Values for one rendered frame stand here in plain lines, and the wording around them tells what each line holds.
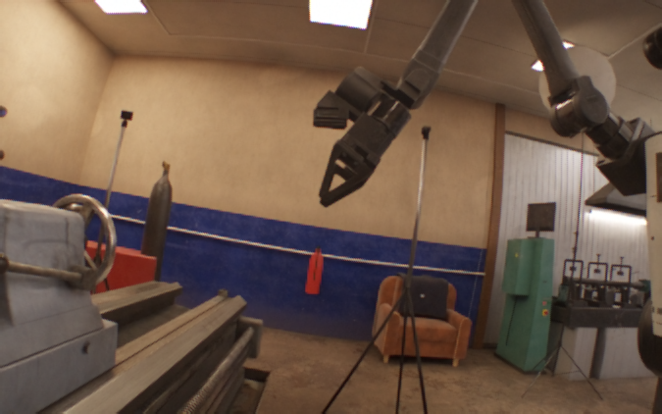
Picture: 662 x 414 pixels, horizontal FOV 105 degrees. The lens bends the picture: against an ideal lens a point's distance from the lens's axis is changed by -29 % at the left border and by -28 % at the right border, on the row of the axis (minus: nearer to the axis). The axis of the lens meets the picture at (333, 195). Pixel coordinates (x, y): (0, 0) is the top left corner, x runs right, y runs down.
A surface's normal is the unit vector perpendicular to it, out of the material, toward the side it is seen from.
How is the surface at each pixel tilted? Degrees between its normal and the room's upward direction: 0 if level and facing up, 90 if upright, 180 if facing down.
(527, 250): 90
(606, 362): 90
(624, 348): 90
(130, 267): 90
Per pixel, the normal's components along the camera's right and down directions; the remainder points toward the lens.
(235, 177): 0.04, -0.12
